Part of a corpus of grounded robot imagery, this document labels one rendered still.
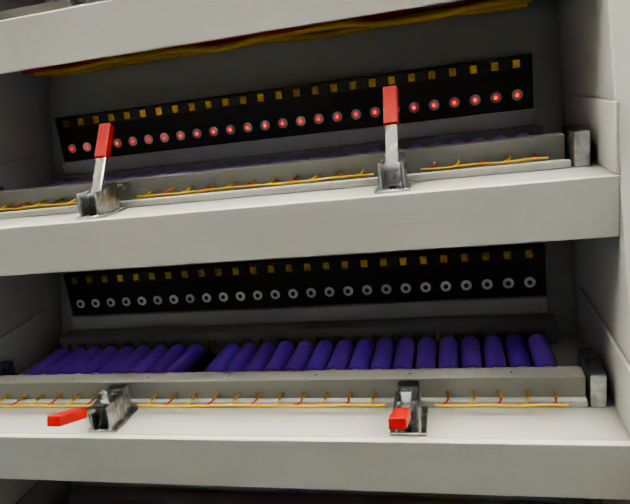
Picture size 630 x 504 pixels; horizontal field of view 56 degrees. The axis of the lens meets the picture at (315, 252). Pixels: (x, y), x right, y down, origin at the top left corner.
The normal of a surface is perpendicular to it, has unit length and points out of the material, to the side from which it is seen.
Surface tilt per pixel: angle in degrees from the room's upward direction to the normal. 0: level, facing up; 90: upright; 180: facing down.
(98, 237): 106
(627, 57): 90
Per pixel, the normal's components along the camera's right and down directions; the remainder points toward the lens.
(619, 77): -0.24, 0.00
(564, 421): -0.12, -0.96
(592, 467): -0.22, 0.27
